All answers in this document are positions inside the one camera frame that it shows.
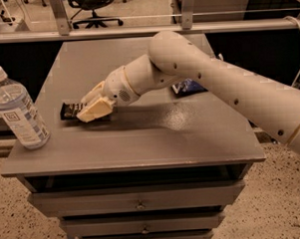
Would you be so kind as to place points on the grey drawer cabinet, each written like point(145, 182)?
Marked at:
point(159, 140)

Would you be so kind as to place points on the blue chip bag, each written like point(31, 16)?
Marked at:
point(187, 87)

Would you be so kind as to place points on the metal window railing frame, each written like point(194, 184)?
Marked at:
point(41, 20)

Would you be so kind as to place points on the black rxbar chocolate bar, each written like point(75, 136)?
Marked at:
point(69, 111)

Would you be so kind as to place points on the top grey drawer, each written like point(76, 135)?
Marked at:
point(137, 199)

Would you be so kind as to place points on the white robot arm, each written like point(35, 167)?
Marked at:
point(171, 58)

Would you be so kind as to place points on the clear plastic water bottle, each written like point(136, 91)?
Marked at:
point(20, 113)

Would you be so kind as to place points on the middle grey drawer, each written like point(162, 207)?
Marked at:
point(142, 224)

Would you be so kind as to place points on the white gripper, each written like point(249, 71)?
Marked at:
point(116, 86)

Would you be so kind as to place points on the black office chair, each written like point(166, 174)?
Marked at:
point(95, 20)

